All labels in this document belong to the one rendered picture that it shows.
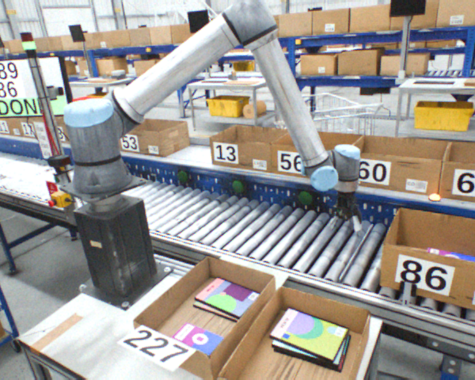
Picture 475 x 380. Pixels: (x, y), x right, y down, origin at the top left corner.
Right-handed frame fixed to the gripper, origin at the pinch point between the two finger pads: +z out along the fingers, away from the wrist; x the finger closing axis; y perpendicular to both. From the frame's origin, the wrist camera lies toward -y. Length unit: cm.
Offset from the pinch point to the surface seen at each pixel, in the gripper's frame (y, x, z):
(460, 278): 22.5, 42.2, -5.3
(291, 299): 50, -2, -1
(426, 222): -6.1, 28.6, -7.2
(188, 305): 63, -34, 4
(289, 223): -5.9, -28.4, 5.9
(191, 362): 84, -15, 0
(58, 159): 37, -131, -28
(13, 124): -29, -295, -19
